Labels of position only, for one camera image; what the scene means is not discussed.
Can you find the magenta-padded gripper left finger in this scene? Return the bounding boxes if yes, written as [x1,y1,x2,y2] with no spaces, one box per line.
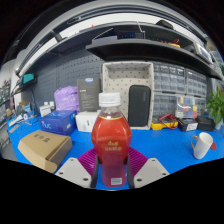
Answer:
[54,147,101,189]

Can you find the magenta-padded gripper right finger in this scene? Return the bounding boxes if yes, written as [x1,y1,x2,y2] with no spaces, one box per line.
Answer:
[125,147,171,189]

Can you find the red drink bottle white cap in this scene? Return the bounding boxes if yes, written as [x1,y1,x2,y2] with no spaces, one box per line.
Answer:
[90,92,133,188]

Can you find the brown cardboard box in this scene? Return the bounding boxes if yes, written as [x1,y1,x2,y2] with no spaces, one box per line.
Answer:
[17,129,74,174]

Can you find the yellow multimeter with red leads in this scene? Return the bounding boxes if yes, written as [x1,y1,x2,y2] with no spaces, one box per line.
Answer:
[150,113,179,131]
[161,38,182,49]

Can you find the blue carton box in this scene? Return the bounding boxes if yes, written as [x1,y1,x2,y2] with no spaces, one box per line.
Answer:
[38,110,78,137]

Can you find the small white carton box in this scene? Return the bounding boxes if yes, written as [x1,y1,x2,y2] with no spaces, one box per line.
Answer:
[75,110,101,133]

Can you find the white mug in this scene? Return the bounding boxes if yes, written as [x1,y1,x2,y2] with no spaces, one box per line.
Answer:
[190,131,214,160]

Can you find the black box with white label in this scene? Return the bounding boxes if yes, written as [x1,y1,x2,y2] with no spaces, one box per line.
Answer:
[177,117,199,132]

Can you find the black rectangular speaker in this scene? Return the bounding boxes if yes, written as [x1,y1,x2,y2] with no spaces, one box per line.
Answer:
[127,84,152,128]

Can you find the grey small-parts drawer cabinet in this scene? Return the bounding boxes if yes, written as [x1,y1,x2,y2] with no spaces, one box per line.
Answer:
[152,62,186,94]
[152,93,178,118]
[196,97,209,118]
[185,68,208,98]

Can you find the purple plastic bag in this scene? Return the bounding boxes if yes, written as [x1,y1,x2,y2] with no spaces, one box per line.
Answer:
[53,85,81,113]

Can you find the drawer cabinet with coloured drawers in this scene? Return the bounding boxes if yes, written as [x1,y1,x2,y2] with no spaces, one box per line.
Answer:
[175,95,199,120]

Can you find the dark grey product box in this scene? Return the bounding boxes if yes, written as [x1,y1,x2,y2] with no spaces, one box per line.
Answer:
[76,77,102,113]

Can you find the green potted plant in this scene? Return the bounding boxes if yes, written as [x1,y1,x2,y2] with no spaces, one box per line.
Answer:
[205,85,224,130]

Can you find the beige perforated storage bin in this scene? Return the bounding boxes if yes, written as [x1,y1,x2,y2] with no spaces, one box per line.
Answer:
[101,61,155,131]

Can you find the teal holder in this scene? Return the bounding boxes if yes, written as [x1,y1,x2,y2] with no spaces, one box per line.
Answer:
[20,73,35,85]

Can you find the black workbench shelf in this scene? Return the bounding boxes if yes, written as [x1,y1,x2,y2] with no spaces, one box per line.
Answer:
[85,38,224,81]

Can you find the dark navy storage bin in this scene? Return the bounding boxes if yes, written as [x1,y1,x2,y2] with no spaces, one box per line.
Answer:
[116,30,145,40]
[91,28,118,45]

